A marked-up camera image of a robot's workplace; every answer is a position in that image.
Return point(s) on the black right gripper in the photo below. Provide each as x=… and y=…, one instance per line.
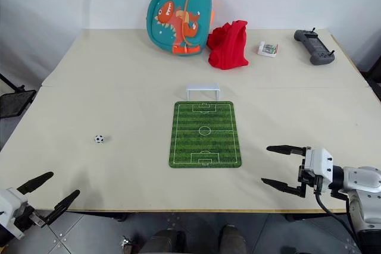
x=308, y=181

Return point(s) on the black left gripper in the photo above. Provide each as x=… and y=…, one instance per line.
x=24, y=216

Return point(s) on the small soccer ball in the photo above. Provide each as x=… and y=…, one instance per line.
x=99, y=139

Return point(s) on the green soccer field mat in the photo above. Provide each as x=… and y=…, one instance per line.
x=205, y=144

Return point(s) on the dark rounded shape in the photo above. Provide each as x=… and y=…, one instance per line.
x=165, y=240
x=233, y=239

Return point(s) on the black folding chair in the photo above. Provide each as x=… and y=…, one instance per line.
x=15, y=102

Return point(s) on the white miniature goal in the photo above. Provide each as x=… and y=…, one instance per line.
x=202, y=88

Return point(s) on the white battery pack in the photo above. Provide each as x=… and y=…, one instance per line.
x=268, y=49

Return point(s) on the black equipment stand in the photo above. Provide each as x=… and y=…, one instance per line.
x=372, y=81

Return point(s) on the grey handheld remote controller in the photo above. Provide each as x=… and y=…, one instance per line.
x=315, y=44

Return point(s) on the red cloth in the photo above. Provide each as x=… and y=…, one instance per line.
x=229, y=48

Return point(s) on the teal dinosaur backpack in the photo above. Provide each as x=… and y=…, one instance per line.
x=166, y=31

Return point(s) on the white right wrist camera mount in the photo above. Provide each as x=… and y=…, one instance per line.
x=320, y=163

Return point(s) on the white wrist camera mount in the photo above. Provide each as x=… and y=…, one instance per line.
x=9, y=203
x=320, y=163

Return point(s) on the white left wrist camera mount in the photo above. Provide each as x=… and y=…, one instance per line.
x=9, y=203

